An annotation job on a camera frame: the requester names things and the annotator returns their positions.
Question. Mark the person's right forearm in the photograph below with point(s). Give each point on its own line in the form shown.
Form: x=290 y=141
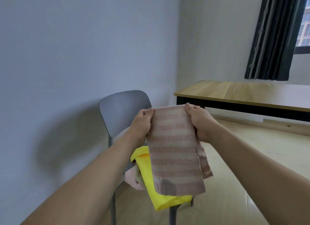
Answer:
x=264 y=181

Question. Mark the person's right hand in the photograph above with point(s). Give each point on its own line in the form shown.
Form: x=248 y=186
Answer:
x=204 y=125

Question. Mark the dark grey curtain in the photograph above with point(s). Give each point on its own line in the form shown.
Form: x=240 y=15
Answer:
x=273 y=35

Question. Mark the yellow cloth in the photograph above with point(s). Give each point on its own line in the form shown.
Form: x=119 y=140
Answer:
x=147 y=183

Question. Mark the person's left hand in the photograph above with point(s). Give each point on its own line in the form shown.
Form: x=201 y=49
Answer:
x=140 y=127

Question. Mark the person's left forearm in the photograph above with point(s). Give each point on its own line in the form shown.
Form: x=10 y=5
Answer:
x=82 y=186

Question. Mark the grey plastic chair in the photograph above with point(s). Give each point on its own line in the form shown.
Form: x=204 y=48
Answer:
x=121 y=111

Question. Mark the wooden table with black legs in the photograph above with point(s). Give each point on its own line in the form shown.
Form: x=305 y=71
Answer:
x=242 y=94

